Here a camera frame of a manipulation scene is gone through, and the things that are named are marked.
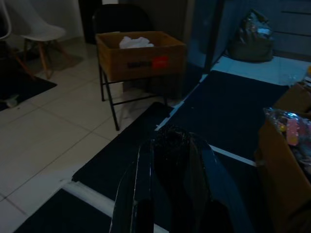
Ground full dark shopping bag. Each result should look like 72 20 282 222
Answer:
227 8 276 62

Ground white chair wooden legs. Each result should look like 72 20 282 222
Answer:
4 0 71 80

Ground black folding chair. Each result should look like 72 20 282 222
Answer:
92 3 188 132

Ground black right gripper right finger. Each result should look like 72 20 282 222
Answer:
191 136 254 233

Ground black floor mat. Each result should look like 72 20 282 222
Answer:
167 69 290 160
72 101 258 233
14 188 115 233

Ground plain brown cardboard box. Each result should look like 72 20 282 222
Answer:
253 82 311 233

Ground brown cardboard box red label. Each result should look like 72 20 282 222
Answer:
95 31 188 82

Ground white crumpled paper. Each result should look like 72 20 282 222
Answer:
119 36 155 49

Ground grey drawer cabinet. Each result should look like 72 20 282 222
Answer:
266 0 311 59

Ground pink clear plastic pack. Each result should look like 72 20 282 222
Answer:
263 106 311 157

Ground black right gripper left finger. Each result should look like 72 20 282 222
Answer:
109 135 156 233

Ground black rug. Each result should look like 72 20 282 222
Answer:
0 71 58 113

